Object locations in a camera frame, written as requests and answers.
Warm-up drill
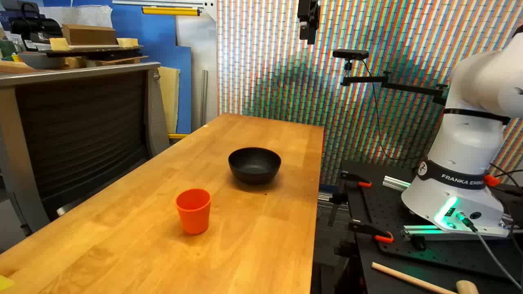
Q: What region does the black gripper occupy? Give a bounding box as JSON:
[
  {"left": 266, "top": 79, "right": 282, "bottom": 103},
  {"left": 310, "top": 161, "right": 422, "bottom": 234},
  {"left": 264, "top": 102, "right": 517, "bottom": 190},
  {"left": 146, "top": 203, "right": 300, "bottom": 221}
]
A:
[{"left": 295, "top": 0, "right": 321, "bottom": 46}]

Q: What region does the black camera on stand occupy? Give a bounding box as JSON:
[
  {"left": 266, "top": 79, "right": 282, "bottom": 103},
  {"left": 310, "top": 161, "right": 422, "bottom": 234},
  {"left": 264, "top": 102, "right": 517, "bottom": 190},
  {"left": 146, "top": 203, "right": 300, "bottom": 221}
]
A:
[{"left": 331, "top": 50, "right": 370, "bottom": 63}]

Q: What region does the colourful patterned backdrop screen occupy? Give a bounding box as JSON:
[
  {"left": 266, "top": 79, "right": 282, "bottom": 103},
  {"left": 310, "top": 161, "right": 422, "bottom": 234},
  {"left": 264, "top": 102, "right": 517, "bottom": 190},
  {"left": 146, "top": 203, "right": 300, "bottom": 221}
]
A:
[{"left": 215, "top": 0, "right": 523, "bottom": 187}]

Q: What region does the orange plastic cup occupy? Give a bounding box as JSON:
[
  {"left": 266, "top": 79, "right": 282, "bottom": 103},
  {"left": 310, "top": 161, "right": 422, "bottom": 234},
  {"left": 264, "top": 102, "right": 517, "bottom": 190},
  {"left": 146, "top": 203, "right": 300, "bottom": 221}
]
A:
[{"left": 174, "top": 188, "right": 212, "bottom": 237}]

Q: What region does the black clamp with orange handle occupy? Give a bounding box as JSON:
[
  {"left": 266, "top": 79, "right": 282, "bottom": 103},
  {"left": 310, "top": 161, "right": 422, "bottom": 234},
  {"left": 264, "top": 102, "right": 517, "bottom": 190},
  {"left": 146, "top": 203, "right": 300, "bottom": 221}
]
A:
[
  {"left": 338, "top": 170, "right": 375, "bottom": 193},
  {"left": 349, "top": 219, "right": 395, "bottom": 247}
]

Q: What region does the yellow bar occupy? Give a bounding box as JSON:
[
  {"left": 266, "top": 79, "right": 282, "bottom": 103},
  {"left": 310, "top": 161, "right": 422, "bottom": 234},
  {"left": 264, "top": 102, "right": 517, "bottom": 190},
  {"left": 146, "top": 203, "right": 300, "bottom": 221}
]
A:
[{"left": 140, "top": 5, "right": 200, "bottom": 19}]

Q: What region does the silver aluminium rail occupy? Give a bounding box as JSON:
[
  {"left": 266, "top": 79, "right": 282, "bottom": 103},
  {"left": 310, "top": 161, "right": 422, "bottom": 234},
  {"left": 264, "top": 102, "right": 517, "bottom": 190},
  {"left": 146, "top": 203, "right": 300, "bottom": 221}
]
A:
[{"left": 380, "top": 175, "right": 411, "bottom": 193}]

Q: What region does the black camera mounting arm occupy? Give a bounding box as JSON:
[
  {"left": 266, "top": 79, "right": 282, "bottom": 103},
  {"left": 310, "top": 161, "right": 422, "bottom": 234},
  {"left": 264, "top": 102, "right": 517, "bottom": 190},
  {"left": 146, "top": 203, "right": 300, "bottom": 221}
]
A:
[{"left": 339, "top": 59, "right": 449, "bottom": 107}]

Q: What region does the blue board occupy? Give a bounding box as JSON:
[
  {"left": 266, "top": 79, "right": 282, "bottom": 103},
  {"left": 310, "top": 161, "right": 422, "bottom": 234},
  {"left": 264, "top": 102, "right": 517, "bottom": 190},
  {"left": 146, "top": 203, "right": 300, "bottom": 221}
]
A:
[{"left": 110, "top": 4, "right": 194, "bottom": 136}]

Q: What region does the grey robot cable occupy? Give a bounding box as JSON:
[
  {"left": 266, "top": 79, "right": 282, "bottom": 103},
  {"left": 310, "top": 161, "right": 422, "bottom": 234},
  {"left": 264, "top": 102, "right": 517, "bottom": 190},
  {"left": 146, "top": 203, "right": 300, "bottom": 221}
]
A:
[{"left": 462, "top": 215, "right": 523, "bottom": 291}]

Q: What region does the brown cardboard box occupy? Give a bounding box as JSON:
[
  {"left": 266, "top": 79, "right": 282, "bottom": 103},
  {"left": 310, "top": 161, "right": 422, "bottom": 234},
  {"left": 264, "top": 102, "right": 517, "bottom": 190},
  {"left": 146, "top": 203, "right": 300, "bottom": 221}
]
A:
[{"left": 60, "top": 23, "right": 118, "bottom": 48}]

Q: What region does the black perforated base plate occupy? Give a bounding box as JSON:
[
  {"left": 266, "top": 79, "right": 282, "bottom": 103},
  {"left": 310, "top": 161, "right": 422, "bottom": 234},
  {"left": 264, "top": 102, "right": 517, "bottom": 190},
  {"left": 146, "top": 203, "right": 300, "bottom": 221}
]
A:
[{"left": 339, "top": 161, "right": 523, "bottom": 294}]

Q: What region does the beige foam board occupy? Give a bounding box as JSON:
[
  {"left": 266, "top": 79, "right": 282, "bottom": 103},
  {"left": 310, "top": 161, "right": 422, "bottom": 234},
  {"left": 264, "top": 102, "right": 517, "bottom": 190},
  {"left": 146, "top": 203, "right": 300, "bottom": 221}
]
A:
[{"left": 156, "top": 66, "right": 181, "bottom": 136}]

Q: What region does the black bowl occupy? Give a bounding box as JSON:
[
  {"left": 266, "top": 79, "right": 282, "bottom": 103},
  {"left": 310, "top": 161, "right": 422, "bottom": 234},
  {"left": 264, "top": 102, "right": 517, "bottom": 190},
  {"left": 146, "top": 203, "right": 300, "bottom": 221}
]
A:
[{"left": 226, "top": 146, "right": 282, "bottom": 187}]

